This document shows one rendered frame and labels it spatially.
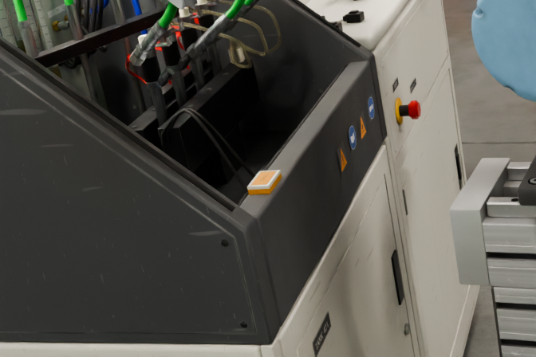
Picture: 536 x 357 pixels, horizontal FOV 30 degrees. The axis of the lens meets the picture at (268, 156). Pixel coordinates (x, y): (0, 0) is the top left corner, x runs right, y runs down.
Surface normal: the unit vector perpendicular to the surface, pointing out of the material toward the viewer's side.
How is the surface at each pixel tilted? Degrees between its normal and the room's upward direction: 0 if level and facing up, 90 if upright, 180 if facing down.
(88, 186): 90
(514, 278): 90
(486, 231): 90
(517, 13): 98
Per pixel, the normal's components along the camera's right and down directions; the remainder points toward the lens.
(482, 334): -0.19, -0.92
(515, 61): -0.64, 0.50
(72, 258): -0.31, 0.39
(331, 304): 0.93, -0.06
